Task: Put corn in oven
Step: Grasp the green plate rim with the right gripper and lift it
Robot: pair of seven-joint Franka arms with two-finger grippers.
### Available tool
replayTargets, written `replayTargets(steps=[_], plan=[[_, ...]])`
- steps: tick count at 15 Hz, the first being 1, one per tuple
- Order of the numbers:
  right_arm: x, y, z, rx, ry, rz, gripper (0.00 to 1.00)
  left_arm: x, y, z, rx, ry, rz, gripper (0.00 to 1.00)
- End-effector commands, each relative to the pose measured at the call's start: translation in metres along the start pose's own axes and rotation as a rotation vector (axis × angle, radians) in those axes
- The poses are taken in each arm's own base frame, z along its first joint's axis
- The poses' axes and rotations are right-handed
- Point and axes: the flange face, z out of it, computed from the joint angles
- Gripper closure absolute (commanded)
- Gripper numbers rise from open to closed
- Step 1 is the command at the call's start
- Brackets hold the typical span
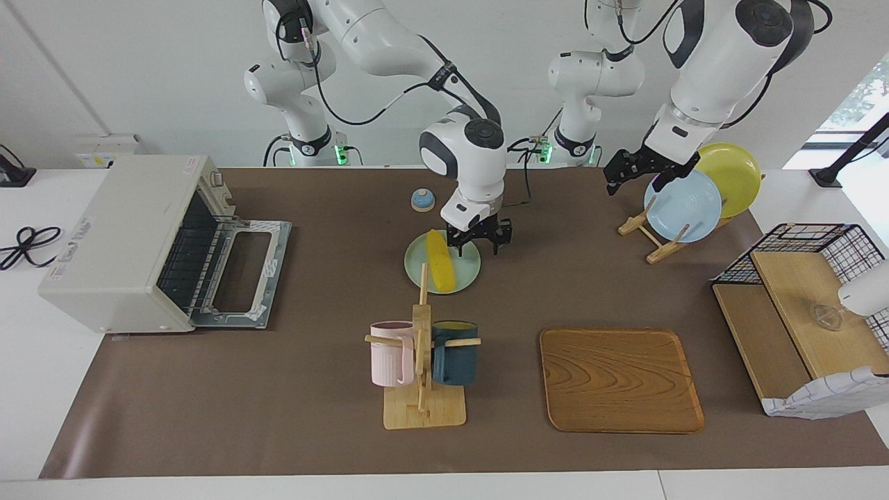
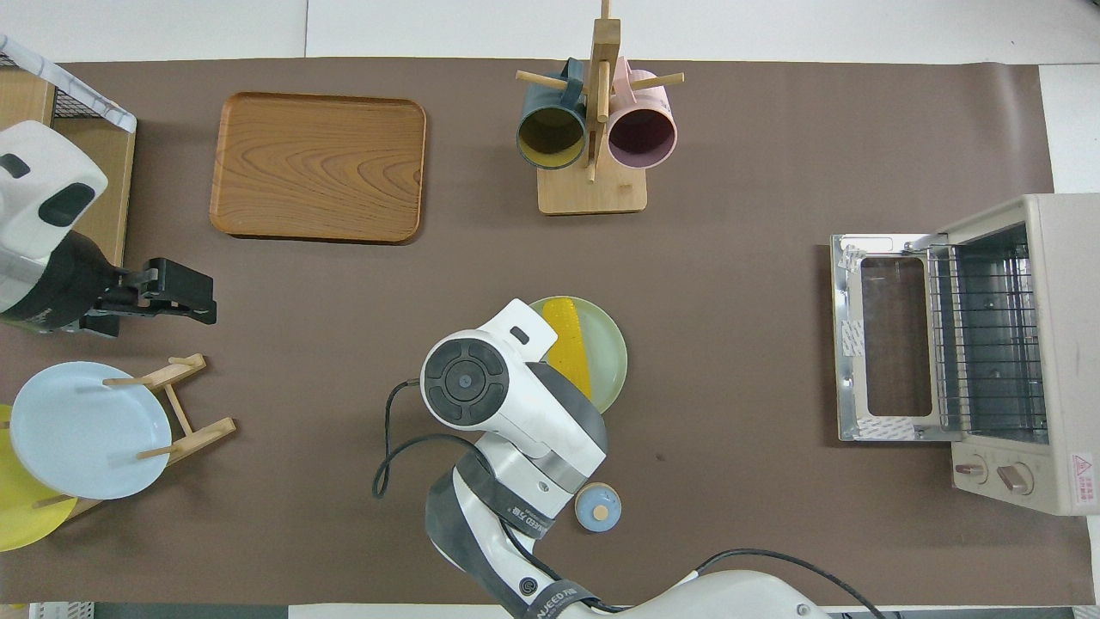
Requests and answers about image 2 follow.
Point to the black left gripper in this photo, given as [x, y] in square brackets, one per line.
[69, 284]

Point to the yellow corn cob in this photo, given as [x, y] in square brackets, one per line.
[571, 352]

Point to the mint green plate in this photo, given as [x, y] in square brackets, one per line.
[610, 361]

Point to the beige toaster oven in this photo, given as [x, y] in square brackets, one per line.
[1066, 344]

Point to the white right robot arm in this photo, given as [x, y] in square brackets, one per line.
[516, 404]

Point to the wooden plate rack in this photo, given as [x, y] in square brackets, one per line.
[202, 434]

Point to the light blue plate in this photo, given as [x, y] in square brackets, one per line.
[77, 438]

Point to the brown wooden tray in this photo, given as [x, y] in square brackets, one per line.
[318, 168]

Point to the yellow plate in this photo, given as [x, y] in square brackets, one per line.
[26, 524]

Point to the dark blue mug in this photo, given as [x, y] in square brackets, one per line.
[550, 137]

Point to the wooden mug tree stand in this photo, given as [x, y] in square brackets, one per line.
[593, 198]

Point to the pink mug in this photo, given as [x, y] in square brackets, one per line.
[640, 137]

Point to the brown table mat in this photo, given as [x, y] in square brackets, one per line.
[730, 129]

